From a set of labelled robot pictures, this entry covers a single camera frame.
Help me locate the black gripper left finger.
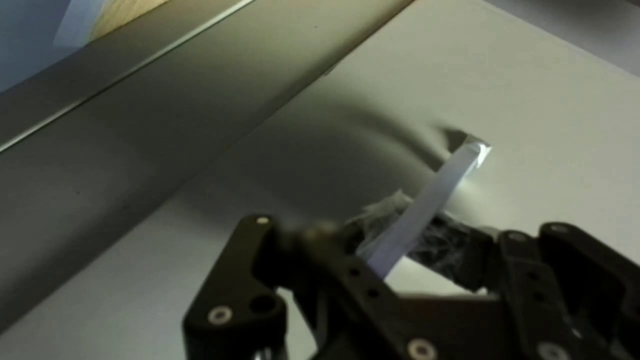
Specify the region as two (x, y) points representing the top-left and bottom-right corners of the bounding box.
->
(183, 215), (408, 360)

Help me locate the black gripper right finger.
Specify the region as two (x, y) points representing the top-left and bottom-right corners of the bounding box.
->
(410, 216), (640, 360)

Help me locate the silver drawer handle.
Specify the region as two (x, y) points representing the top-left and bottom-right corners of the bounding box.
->
(357, 136), (492, 278)

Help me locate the beige drawer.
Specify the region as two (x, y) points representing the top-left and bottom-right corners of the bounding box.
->
(0, 0), (640, 360)

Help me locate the beige vertical file cabinet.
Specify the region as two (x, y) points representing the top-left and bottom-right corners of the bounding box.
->
(0, 0), (640, 360)

